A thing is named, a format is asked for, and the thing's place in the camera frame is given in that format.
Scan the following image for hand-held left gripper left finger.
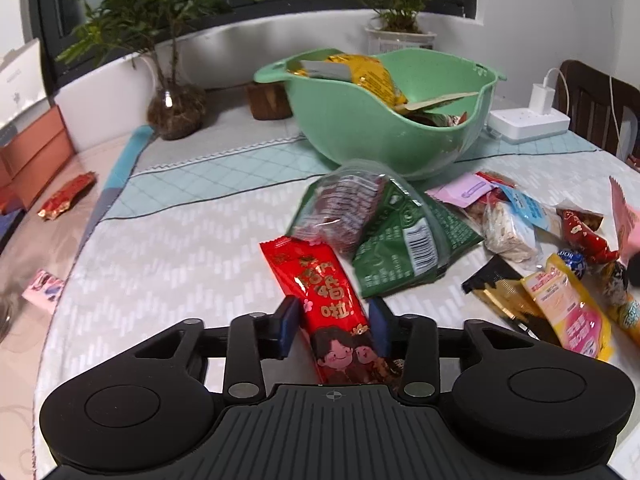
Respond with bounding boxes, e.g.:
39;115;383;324
131;296;302;405

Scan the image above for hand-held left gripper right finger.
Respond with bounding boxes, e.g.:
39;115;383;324
369;297;541;402

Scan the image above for red cartoon snack packet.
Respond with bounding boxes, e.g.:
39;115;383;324
259;236;403;387

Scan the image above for pink gummy packet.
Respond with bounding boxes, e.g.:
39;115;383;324
608;175;640;263

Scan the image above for blue foil chocolate ball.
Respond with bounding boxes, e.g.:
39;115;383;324
556;248;587;282

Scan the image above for red white print snack packet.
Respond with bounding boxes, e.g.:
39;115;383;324
556;204;622;266

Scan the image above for green clear snack bag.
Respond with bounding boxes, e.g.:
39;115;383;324
286;159;485;300

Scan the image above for green plastic bowl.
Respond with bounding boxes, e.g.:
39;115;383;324
253;47;507;182

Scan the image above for yellow orange snack packet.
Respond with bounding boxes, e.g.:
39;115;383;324
320;54;407;107

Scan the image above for black foil chocolate ball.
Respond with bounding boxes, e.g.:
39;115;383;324
597;259;630;308

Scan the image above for yellow green print candy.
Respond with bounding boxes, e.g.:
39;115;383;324
606;287;640;333

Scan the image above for yellow flat snack packet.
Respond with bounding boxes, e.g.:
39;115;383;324
520;253;614;362

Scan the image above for black gold snack packet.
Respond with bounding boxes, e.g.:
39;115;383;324
460;254;563;347

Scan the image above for white patterned tablecloth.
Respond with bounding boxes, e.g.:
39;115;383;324
32;147;640;480

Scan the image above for pink purple label packet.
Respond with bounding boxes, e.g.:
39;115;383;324
426;171;495;209

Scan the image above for teal quilted table runner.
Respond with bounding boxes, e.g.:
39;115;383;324
100;125;601;221

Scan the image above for white power strip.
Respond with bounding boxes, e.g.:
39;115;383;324
486;106;572;145

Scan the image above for dark wooden chair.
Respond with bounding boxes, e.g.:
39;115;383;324
554;59;640;161

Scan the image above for white charger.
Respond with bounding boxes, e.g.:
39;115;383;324
530;82;556;117

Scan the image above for brown wooden cup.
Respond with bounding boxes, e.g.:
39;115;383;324
244;81;294;122

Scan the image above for plant in glass vase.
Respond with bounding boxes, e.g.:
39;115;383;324
52;0;273;142

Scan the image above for pink flat packet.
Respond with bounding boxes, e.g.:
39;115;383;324
21;268;67;315

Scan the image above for red foil snack packet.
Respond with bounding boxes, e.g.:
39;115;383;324
36;171;97;222

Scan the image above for plant in white pot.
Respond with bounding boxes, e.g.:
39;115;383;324
335;0;456;53

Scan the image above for orange storage boxes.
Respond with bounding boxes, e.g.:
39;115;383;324
0;105;77;213

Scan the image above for white open box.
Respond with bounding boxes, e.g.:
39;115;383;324
0;39;48;128

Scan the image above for hanging white cable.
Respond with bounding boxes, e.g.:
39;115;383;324
607;74;626;157

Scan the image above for white charger cable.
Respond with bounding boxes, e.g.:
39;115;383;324
540;66;572;116

